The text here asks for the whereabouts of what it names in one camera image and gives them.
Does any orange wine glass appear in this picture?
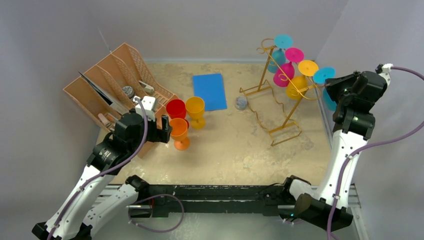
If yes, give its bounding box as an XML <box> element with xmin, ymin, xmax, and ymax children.
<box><xmin>169</xmin><ymin>118</ymin><xmax>191</xmax><ymax>151</ymax></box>

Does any red wine glass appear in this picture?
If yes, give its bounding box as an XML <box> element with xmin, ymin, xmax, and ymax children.
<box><xmin>165</xmin><ymin>99</ymin><xmax>190</xmax><ymax>128</ymax></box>

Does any teal wine glass front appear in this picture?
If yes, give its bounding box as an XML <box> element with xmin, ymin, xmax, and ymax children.
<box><xmin>312</xmin><ymin>67</ymin><xmax>337</xmax><ymax>112</ymax></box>

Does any teal wine glass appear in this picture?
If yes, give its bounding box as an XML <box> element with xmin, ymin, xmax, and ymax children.
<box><xmin>267</xmin><ymin>34</ymin><xmax>293</xmax><ymax>74</ymax></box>
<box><xmin>312</xmin><ymin>67</ymin><xmax>337</xmax><ymax>112</ymax></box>

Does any yellow-orange wine glass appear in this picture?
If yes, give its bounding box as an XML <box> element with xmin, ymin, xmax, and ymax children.
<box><xmin>185</xmin><ymin>96</ymin><xmax>206</xmax><ymax>130</ymax></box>

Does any yellow wine glass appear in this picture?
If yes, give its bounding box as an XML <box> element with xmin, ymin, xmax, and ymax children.
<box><xmin>286</xmin><ymin>60</ymin><xmax>319</xmax><ymax>100</ymax></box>

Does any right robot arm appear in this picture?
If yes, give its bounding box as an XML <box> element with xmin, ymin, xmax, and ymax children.
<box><xmin>280</xmin><ymin>71</ymin><xmax>391</xmax><ymax>232</ymax></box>

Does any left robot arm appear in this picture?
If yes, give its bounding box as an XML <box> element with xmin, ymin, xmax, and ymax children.
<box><xmin>31</xmin><ymin>106</ymin><xmax>172</xmax><ymax>240</ymax></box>

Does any magenta wine glass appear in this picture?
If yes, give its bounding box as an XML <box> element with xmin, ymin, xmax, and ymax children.
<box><xmin>273</xmin><ymin>47</ymin><xmax>305</xmax><ymax>88</ymax></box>

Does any teal wine glass rear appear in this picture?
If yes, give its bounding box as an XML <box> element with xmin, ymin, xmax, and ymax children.
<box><xmin>267</xmin><ymin>34</ymin><xmax>293</xmax><ymax>74</ymax></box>

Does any white stapler in organizer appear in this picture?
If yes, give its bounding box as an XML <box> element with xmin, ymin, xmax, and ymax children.
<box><xmin>138</xmin><ymin>80</ymin><xmax>155</xmax><ymax>95</ymax></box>

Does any blue rectangular card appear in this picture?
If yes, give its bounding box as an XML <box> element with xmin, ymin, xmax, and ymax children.
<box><xmin>192</xmin><ymin>73</ymin><xmax>228</xmax><ymax>112</ymax></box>

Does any pink desk file organizer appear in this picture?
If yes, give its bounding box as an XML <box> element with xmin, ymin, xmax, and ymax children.
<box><xmin>62</xmin><ymin>42</ymin><xmax>182</xmax><ymax>159</ymax></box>

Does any dark folder in organizer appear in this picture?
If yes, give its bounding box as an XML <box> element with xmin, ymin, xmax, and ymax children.
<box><xmin>78</xmin><ymin>71</ymin><xmax>128</xmax><ymax>115</ymax></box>

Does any small clear glitter ball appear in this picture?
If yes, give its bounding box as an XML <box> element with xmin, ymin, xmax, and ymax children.
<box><xmin>235</xmin><ymin>96</ymin><xmax>248</xmax><ymax>111</ymax></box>

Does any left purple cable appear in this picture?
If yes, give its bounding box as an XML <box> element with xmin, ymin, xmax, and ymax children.
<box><xmin>46</xmin><ymin>97</ymin><xmax>185</xmax><ymax>240</ymax></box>

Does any purple cable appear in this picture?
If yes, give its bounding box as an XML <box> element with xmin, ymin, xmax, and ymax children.
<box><xmin>281</xmin><ymin>66</ymin><xmax>424</xmax><ymax>240</ymax></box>
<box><xmin>46</xmin><ymin>97</ymin><xmax>185</xmax><ymax>240</ymax></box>

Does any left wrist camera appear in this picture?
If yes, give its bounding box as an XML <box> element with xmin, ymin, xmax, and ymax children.
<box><xmin>132</xmin><ymin>95</ymin><xmax>157</xmax><ymax>121</ymax></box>

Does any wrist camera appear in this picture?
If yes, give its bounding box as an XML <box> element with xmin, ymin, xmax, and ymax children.
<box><xmin>132</xmin><ymin>95</ymin><xmax>157</xmax><ymax>121</ymax></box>
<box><xmin>375</xmin><ymin>63</ymin><xmax>394</xmax><ymax>85</ymax></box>

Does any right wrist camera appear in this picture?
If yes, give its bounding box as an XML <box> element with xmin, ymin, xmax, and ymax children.
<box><xmin>375</xmin><ymin>63</ymin><xmax>394</xmax><ymax>85</ymax></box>

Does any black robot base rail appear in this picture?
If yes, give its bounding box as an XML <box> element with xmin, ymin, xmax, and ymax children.
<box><xmin>115</xmin><ymin>174</ymin><xmax>316</xmax><ymax>220</ymax></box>

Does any gold wire glass rack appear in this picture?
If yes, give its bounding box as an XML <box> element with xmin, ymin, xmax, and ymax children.
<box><xmin>239</xmin><ymin>37</ymin><xmax>324</xmax><ymax>147</ymax></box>

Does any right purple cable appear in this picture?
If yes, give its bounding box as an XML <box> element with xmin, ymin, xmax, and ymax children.
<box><xmin>281</xmin><ymin>66</ymin><xmax>424</xmax><ymax>240</ymax></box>

